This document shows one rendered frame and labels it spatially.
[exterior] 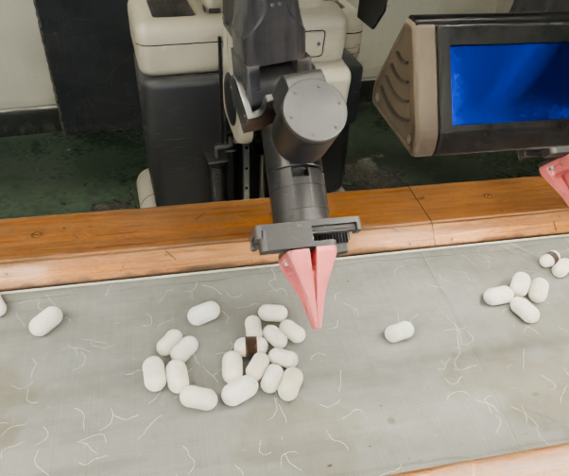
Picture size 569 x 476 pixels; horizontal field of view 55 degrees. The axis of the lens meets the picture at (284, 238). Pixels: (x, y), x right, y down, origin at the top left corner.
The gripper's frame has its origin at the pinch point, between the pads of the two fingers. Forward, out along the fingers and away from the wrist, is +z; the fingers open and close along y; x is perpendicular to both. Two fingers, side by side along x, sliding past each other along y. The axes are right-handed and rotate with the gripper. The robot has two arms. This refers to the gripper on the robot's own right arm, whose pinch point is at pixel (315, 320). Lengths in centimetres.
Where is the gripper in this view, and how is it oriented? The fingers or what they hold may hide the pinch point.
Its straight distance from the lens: 53.7
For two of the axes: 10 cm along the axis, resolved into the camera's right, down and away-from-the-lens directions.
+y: 9.8, -1.0, 1.6
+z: 1.3, 9.7, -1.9
